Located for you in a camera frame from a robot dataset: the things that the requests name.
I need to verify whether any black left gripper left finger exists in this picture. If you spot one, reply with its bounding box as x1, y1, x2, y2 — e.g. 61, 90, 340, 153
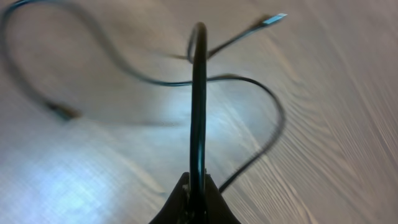
149, 172, 189, 224

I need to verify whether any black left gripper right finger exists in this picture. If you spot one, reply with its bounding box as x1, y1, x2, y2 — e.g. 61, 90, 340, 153
205, 174, 240, 224

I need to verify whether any black USB-A cable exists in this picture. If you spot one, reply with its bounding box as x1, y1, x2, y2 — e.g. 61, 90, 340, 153
0, 0, 285, 194

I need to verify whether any thin black cable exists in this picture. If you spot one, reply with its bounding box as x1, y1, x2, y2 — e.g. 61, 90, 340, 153
185, 12, 289, 224

